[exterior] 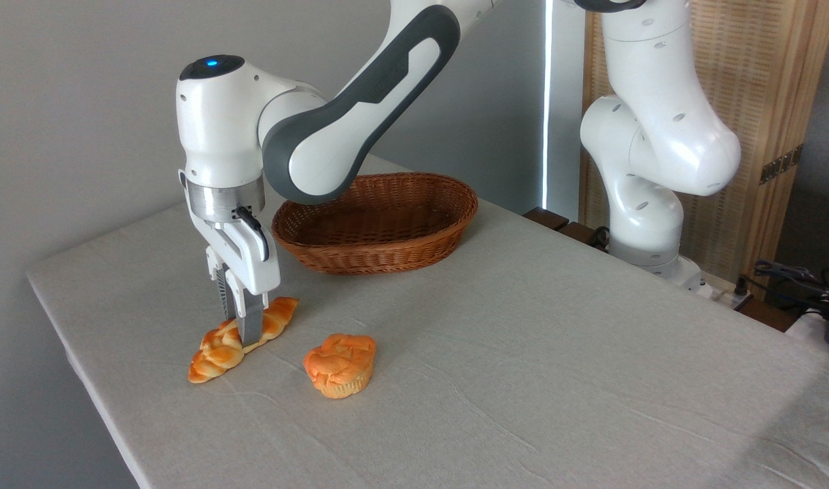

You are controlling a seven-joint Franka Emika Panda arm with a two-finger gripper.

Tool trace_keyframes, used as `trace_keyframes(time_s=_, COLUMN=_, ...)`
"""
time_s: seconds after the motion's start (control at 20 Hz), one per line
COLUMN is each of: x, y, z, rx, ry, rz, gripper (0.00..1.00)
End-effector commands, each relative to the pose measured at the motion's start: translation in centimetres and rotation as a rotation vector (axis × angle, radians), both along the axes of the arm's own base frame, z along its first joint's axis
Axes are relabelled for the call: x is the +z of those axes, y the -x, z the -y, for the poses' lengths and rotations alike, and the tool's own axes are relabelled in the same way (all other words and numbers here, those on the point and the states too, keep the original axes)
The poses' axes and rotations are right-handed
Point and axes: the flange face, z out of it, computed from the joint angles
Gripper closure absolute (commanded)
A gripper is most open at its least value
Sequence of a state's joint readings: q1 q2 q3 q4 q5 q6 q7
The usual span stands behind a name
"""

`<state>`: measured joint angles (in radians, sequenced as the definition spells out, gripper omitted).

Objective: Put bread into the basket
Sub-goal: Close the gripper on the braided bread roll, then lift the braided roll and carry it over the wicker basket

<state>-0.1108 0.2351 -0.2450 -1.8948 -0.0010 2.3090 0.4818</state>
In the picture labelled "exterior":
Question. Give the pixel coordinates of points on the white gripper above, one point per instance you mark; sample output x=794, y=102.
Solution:
x=248, y=261

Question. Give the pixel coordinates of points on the braided golden bread loaf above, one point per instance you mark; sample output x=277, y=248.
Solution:
x=214, y=356

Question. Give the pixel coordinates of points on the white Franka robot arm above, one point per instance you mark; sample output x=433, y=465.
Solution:
x=217, y=122

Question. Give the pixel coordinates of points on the brown wicker oval basket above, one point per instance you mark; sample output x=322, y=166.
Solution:
x=387, y=251

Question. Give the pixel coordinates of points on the orange muffin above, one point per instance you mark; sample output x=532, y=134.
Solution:
x=340, y=367

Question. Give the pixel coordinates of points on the beige tablecloth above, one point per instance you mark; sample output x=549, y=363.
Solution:
x=523, y=373

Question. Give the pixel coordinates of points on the dark brown wooden board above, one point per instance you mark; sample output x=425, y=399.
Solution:
x=547, y=217

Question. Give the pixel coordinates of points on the white power strip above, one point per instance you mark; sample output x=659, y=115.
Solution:
x=720, y=292

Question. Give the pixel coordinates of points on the metal screen hinge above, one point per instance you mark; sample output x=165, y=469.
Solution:
x=781, y=164

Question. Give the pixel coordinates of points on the white vertical door frame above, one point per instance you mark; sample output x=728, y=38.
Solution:
x=567, y=102

